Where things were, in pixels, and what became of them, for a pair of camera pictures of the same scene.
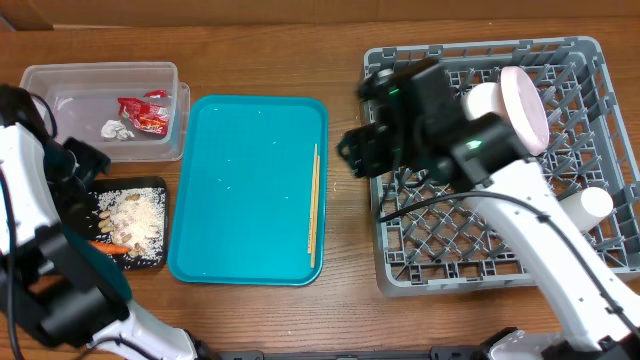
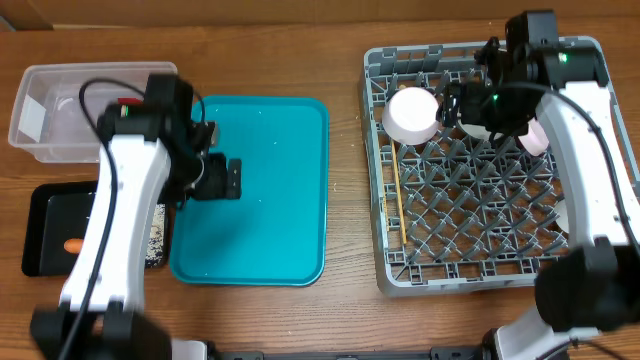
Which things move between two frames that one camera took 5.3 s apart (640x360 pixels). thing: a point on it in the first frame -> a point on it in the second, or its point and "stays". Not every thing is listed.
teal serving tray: x=242 y=190 stays
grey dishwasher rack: x=430 y=236 stays
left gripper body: x=71 y=165 -> x=212 y=182
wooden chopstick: x=315 y=212 -> x=400 y=196
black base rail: x=437 y=353 stays
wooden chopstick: x=312 y=199 -> x=386 y=212
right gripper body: x=381 y=150 -> x=501 y=113
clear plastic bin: x=134 y=111 stays
